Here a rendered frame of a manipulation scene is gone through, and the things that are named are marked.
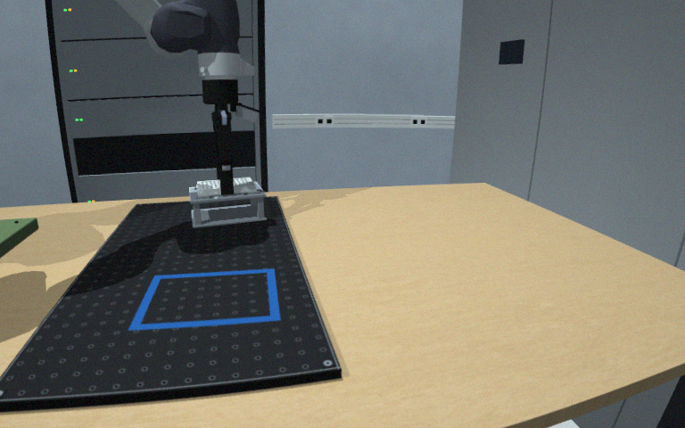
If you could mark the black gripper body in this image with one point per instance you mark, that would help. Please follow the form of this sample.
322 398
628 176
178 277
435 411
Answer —
220 92

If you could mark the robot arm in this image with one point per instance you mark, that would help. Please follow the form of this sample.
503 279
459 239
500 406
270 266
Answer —
209 26

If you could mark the blue tape square outline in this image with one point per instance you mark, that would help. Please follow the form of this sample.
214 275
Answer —
272 295

